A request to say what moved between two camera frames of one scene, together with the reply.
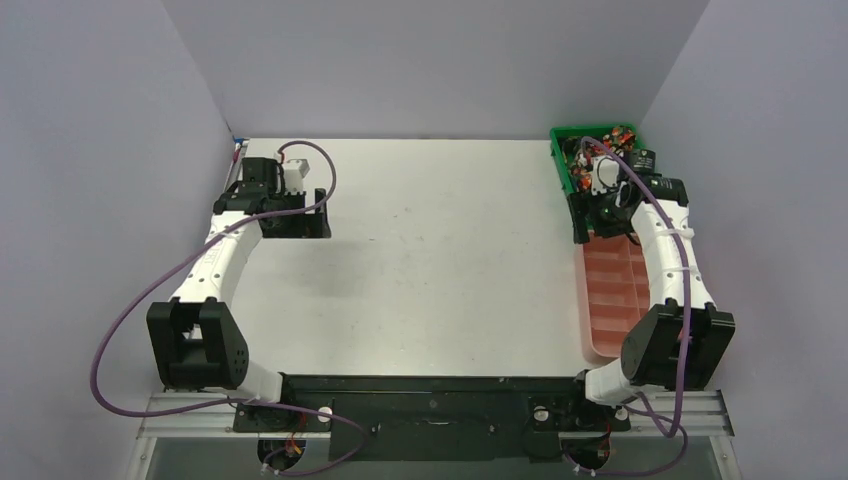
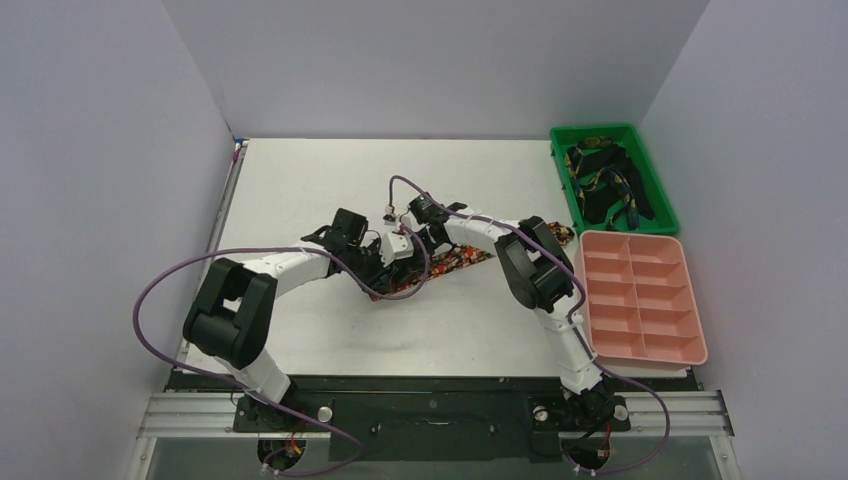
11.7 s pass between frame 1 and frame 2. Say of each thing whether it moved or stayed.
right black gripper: moved
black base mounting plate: stayed
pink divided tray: stayed
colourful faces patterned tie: moved
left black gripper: moved
